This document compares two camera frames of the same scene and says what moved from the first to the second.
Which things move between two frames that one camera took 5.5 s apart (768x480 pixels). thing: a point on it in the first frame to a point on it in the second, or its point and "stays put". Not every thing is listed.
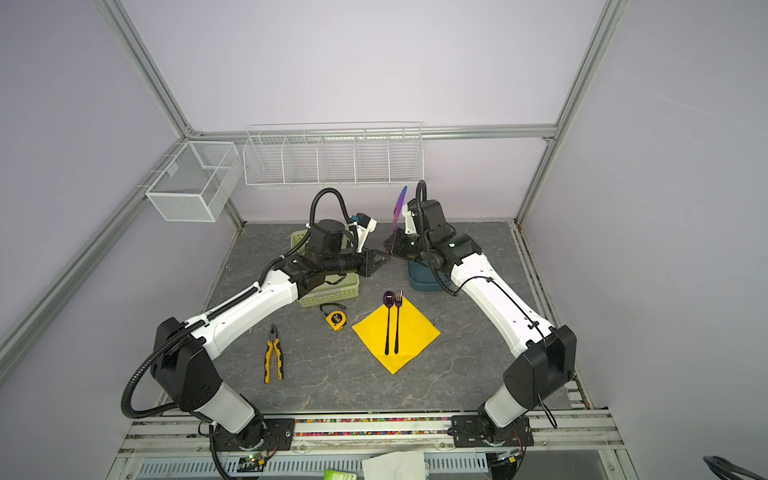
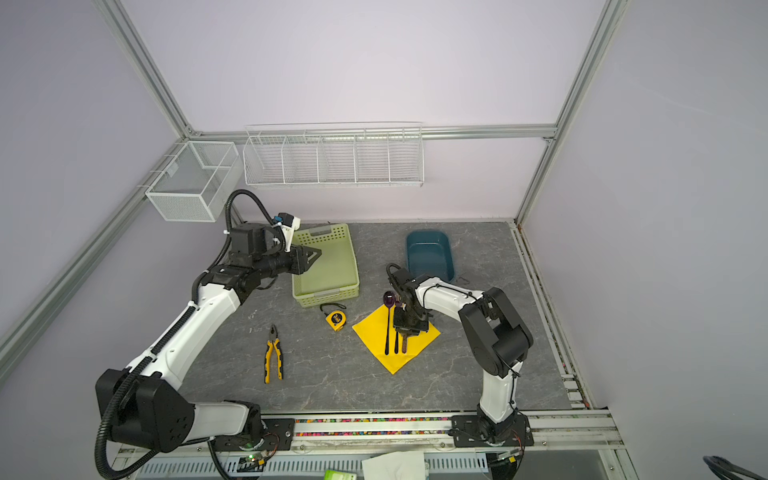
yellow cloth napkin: x=415 y=333 stays put
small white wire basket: x=194 y=186 stays put
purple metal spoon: x=388 y=300 stays put
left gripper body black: x=363 y=261 to x=295 y=260
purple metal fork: x=398 y=301 stays put
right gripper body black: x=407 y=246 to x=407 y=322
